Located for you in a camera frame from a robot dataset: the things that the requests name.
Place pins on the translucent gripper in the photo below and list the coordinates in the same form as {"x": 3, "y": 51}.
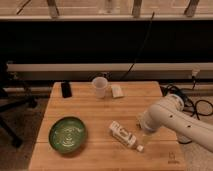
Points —
{"x": 145, "y": 137}

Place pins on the white plastic bottle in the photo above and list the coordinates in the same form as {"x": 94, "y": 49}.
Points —
{"x": 124, "y": 136}

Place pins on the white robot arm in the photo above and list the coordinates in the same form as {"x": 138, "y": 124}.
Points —
{"x": 168, "y": 112}

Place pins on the green ceramic bowl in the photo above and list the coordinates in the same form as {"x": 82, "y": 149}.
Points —
{"x": 67, "y": 135}

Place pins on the small white box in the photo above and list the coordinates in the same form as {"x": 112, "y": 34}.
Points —
{"x": 117, "y": 91}

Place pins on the translucent plastic cup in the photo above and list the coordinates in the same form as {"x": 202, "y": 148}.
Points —
{"x": 100, "y": 85}

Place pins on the black smartphone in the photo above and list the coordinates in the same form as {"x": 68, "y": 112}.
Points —
{"x": 66, "y": 90}

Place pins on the white wall plug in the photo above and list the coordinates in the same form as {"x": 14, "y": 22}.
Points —
{"x": 195, "y": 72}

